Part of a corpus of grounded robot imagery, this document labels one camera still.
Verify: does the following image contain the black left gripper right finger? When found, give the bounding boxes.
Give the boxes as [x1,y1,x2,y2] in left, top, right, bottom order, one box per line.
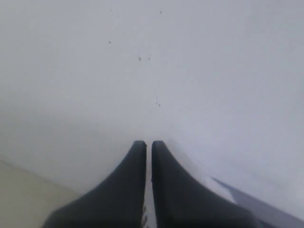
[152,141,262,228]

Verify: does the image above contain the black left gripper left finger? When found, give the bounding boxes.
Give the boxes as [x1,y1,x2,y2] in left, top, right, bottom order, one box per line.
[43,141,146,228]

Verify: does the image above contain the white microwave door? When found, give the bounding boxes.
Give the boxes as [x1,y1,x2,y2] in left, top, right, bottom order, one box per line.
[0,0,304,219]

